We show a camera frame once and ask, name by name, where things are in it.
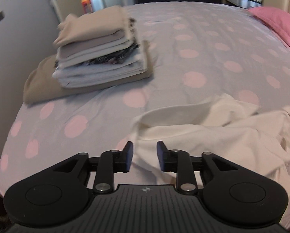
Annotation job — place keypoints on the floral dark folded garment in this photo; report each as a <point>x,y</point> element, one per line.
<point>99,51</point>

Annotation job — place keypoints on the grey pink dotted bedspread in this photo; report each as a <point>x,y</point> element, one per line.
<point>198,50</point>

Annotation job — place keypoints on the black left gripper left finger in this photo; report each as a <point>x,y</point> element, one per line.
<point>64,191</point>

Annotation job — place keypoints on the pink pillow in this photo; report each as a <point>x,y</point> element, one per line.
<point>276,19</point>

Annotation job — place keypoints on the white long sleeve shirt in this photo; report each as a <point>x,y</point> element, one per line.
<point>224,126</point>

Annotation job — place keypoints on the beige folded top garment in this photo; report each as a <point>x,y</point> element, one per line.
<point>101,23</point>

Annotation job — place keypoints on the orange item in hallway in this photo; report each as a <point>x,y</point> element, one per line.
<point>87,6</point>

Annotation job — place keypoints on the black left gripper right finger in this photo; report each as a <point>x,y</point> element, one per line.
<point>230,193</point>

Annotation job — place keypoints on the white folded towel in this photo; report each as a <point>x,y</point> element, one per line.
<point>90,74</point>

